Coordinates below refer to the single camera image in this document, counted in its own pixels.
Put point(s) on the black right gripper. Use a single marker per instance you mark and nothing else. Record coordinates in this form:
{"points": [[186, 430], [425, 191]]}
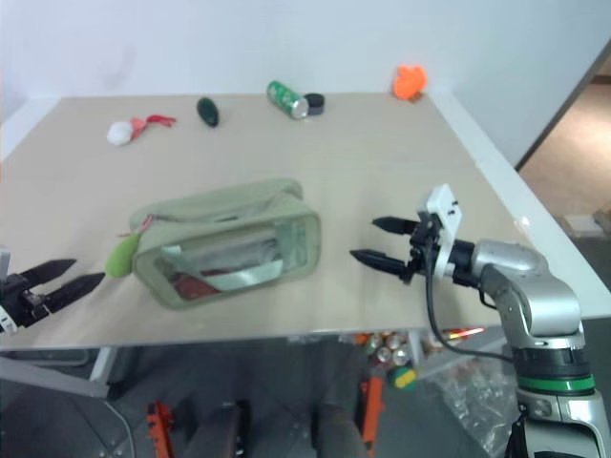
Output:
{"points": [[421, 248]]}

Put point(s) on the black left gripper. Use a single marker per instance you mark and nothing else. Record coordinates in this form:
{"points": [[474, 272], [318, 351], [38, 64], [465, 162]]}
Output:
{"points": [[21, 300]]}

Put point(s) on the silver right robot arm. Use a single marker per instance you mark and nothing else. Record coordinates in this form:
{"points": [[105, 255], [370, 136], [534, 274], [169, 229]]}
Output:
{"points": [[539, 296]]}

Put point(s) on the reddish-brown food piece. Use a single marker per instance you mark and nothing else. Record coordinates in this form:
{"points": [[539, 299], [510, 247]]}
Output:
{"points": [[193, 286]]}

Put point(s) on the green transparent pouch bag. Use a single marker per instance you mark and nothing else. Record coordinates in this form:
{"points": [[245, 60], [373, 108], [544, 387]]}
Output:
{"points": [[224, 219]]}

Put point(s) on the green avocado zipper charm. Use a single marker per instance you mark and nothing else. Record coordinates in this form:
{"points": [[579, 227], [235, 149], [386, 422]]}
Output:
{"points": [[119, 257]]}

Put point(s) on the white table leg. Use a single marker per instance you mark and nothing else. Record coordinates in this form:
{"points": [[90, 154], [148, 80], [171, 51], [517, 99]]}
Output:
{"points": [[101, 365]]}

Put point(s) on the drink can under table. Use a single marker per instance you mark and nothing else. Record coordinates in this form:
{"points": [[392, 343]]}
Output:
{"points": [[394, 339], [377, 341], [383, 355], [401, 356]]}

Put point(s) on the red pens bundle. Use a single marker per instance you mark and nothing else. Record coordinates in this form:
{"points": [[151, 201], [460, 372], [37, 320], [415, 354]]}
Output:
{"points": [[465, 332]]}

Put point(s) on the white ball with red ribbon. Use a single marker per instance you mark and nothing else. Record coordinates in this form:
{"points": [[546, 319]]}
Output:
{"points": [[119, 132]]}

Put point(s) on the orange plastic toy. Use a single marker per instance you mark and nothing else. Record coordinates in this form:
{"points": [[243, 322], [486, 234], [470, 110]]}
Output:
{"points": [[409, 81]]}

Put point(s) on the orange and black clamp tool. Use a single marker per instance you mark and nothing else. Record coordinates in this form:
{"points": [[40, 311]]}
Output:
{"points": [[160, 429], [372, 410]]}

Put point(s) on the clear plastic bag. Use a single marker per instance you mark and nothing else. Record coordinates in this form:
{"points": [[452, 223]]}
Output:
{"points": [[472, 401]]}

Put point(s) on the green drink can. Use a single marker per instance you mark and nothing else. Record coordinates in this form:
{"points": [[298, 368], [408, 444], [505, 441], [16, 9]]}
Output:
{"points": [[285, 97]]}

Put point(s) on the dark green cucumber toy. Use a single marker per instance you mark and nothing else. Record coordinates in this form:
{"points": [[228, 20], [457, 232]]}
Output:
{"points": [[208, 112]]}

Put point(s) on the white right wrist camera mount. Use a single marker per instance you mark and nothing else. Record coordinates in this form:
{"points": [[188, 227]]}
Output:
{"points": [[446, 207]]}

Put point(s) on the grey table frame beam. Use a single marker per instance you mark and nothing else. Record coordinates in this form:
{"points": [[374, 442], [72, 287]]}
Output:
{"points": [[48, 374]]}

